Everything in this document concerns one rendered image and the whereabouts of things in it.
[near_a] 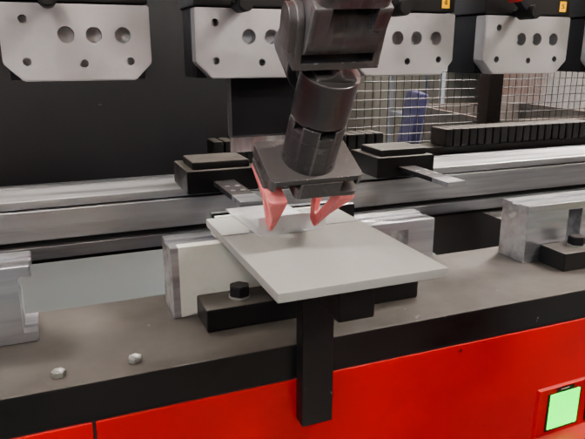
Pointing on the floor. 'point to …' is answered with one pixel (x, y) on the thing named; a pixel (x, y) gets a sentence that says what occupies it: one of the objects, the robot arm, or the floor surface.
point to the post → (489, 98)
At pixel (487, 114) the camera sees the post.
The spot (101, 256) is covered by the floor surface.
